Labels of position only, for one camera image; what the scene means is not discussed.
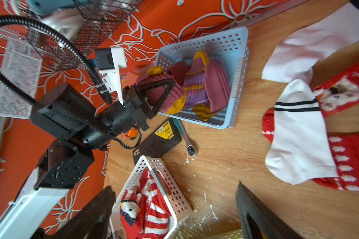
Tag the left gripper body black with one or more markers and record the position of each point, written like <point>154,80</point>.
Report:
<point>113,117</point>

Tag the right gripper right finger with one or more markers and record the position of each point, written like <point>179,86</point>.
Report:
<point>257,220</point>

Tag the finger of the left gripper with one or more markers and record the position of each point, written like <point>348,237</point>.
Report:
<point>153,95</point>

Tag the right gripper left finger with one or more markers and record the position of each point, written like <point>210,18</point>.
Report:
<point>90,223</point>

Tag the red white striped sock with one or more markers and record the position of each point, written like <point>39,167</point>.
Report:
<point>157,214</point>

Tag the blue perforated plastic basket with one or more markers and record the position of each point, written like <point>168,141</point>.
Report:
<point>229,47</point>

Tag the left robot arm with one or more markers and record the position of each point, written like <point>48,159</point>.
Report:
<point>78,131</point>

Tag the green perforated plastic basket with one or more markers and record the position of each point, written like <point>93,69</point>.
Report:
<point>191,234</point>

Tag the white perforated plastic basket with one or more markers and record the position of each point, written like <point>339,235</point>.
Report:
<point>174,198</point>

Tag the black case yellow label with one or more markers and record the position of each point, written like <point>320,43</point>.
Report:
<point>158,143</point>

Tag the red cat face sock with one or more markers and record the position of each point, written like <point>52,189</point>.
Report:
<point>339,103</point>

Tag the white striped sock at back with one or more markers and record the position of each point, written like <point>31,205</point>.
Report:
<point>294,57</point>

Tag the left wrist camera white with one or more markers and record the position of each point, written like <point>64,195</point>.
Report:
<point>109,62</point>

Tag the ratchet wrench green handle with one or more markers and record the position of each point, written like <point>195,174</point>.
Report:
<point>190,148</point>

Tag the black wire wall basket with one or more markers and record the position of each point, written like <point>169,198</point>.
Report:
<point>86,26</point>

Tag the white wire mesh basket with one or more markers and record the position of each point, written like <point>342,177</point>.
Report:
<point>22,66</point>

